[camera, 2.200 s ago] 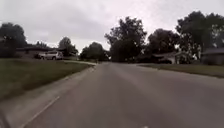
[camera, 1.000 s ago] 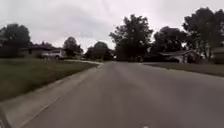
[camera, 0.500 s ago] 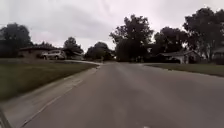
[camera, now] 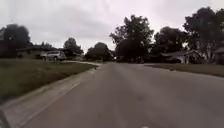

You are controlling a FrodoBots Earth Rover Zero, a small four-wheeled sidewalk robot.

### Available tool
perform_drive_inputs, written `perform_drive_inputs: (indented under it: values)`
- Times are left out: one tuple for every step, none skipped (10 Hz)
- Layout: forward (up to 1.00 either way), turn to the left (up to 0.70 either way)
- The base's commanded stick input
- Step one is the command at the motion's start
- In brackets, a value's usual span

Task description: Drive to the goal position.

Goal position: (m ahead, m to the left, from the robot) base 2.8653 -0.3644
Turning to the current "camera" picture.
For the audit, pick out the low house with pale wall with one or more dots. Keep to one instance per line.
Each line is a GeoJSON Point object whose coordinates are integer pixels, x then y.
{"type": "Point", "coordinates": [181, 56]}

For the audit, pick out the tall dark tree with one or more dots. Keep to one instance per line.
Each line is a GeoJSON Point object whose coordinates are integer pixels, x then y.
{"type": "Point", "coordinates": [132, 38]}
{"type": "Point", "coordinates": [205, 30]}

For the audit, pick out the silver car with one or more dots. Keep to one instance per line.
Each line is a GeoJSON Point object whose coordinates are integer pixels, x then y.
{"type": "Point", "coordinates": [53, 55]}

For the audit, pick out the grass verge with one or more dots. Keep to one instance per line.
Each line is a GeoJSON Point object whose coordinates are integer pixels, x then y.
{"type": "Point", "coordinates": [26, 73]}

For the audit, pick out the pale concrete kerb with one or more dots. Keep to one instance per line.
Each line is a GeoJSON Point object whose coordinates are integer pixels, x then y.
{"type": "Point", "coordinates": [30, 103]}

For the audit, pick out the grey asphalt road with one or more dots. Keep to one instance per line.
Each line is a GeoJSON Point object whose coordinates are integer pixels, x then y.
{"type": "Point", "coordinates": [133, 96]}

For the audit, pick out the pale concrete driveway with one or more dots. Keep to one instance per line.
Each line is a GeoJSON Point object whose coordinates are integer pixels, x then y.
{"type": "Point", "coordinates": [83, 62]}

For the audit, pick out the grass lawn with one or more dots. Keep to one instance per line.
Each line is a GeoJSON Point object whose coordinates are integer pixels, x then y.
{"type": "Point", "coordinates": [196, 68]}

